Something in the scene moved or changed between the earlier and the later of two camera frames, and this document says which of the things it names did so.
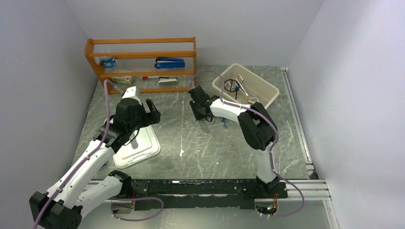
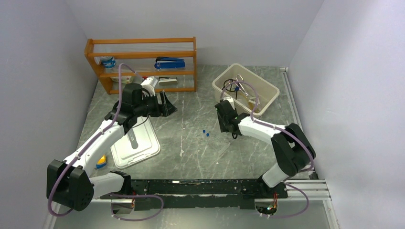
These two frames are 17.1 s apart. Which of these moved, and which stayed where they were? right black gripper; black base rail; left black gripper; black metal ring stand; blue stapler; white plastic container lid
Moved: left black gripper; right black gripper
Stayed: black metal ring stand; white plastic container lid; blue stapler; black base rail
